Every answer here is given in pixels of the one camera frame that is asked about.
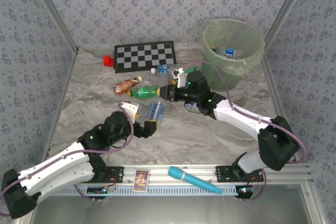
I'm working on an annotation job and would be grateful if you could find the crushed clear blue label bottle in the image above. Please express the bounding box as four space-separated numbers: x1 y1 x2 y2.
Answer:
145 101 169 124

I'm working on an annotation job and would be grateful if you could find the large green plastic bottle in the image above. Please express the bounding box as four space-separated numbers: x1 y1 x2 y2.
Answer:
127 85 160 100

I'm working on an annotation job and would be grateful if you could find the brown plastic bottle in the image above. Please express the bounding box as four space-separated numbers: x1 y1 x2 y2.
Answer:
112 76 143 96

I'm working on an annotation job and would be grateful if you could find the clear pepsi label bottle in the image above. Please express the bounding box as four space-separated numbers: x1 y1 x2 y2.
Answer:
217 46 245 59

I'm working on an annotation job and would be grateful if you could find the green waste bin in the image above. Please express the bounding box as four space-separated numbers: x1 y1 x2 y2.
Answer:
201 18 266 92

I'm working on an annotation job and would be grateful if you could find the translucent green bin liner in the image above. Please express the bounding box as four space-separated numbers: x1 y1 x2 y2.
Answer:
201 18 266 78

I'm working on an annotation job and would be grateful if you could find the black grey checkerboard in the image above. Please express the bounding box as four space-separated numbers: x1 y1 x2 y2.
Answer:
113 40 178 74

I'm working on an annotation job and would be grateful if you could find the small printed card box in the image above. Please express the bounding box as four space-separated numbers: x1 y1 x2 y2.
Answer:
132 169 150 193

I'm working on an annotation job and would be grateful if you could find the teal toy microphone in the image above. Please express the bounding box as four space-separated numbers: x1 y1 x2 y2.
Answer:
167 165 224 195

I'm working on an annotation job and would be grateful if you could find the red plastic block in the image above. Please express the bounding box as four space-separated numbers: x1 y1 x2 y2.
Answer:
103 55 116 68

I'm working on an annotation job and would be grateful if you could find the small circuit board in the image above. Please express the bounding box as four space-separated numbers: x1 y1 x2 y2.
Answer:
86 186 116 196
235 185 255 200

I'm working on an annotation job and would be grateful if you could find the grey metal sheet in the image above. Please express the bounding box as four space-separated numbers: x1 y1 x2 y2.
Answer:
26 184 316 224

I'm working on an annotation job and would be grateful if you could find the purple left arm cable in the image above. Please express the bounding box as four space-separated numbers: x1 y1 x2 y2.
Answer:
0 102 135 218

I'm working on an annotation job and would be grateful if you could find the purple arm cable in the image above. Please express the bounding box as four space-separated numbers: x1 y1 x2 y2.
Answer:
182 60 308 202
0 102 135 218

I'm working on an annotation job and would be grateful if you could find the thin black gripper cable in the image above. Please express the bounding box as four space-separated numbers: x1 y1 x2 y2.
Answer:
183 102 201 114

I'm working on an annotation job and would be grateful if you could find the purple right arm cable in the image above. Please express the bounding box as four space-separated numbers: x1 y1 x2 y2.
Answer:
182 60 308 202

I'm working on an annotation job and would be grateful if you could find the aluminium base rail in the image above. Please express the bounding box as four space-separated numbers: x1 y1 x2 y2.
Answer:
25 163 314 186

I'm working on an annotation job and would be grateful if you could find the aluminium frame rail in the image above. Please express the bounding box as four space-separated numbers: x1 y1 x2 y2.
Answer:
40 48 79 166
262 55 301 163

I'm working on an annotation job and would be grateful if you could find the aluminium frame post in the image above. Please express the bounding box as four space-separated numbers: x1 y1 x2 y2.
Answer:
25 0 79 53
264 0 314 41

